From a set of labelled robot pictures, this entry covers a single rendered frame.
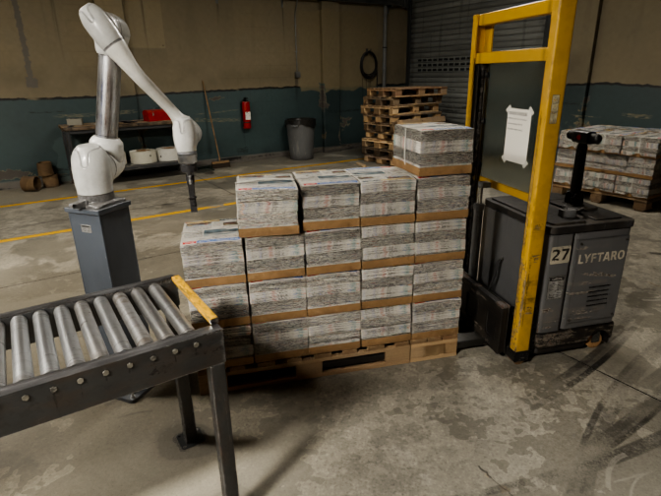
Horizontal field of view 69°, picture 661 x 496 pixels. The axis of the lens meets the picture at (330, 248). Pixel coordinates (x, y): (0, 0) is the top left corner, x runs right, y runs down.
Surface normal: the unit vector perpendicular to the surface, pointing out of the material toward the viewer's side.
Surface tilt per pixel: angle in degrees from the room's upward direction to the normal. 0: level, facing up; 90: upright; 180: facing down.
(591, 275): 90
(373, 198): 90
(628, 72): 90
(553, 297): 90
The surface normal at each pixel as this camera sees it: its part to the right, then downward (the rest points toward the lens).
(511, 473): -0.02, -0.94
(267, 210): 0.17, 0.33
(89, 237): -0.36, 0.33
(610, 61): -0.84, 0.20
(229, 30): 0.55, 0.28
